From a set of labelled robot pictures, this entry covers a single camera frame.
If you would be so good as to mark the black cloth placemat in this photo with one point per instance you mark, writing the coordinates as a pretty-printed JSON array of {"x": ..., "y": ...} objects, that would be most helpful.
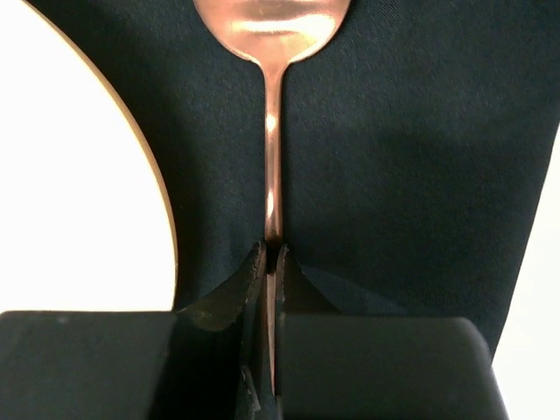
[{"x": 415, "y": 145}]

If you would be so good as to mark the orange round plate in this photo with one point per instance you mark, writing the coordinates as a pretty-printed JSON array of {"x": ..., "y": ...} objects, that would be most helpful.
[{"x": 86, "y": 221}]

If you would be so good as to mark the copper spoon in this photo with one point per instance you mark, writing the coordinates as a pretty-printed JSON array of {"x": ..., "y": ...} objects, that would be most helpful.
[{"x": 273, "y": 35}]

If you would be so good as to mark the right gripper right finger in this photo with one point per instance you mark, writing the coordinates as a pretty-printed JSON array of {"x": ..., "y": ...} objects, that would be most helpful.
[{"x": 334, "y": 366}]

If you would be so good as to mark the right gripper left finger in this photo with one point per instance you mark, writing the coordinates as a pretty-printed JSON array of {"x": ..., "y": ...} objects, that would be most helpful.
[{"x": 188, "y": 364}]

